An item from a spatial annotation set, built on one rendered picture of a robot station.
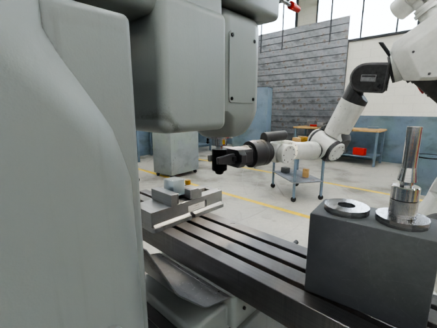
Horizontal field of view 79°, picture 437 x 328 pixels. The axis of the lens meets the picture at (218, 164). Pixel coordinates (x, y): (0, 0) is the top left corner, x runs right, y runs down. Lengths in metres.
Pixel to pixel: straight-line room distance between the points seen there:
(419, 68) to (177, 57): 0.72
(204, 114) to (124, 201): 0.27
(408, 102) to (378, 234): 7.63
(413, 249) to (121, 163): 0.51
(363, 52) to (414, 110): 1.97
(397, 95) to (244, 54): 7.57
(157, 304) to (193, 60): 0.63
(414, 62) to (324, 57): 7.80
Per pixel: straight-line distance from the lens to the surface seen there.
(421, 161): 5.37
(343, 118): 1.10
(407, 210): 0.61
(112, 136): 0.42
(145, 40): 0.58
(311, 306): 0.66
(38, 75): 0.37
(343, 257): 0.63
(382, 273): 0.62
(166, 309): 0.81
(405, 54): 1.02
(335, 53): 8.67
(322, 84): 8.67
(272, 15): 0.84
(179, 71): 0.56
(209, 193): 1.08
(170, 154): 5.28
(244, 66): 0.74
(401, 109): 8.19
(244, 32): 0.76
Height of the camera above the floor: 1.39
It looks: 12 degrees down
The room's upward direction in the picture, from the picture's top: straight up
